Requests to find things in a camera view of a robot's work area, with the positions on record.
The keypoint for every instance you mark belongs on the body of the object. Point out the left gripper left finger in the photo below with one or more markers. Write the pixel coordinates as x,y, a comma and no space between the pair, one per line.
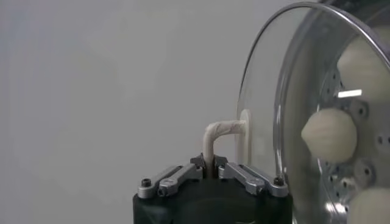
176,179

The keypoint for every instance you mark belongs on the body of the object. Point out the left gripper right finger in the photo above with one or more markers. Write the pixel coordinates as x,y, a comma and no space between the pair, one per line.
246,179

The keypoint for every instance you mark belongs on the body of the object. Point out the round glass pot lid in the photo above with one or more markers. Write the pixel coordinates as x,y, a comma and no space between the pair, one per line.
262,91

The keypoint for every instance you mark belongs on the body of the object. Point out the white steamed baozi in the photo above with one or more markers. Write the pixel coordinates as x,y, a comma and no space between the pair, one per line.
329,135
362,67
371,207

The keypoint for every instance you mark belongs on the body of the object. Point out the perforated steel steamer basket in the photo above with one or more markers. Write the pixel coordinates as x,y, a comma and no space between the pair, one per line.
365,172

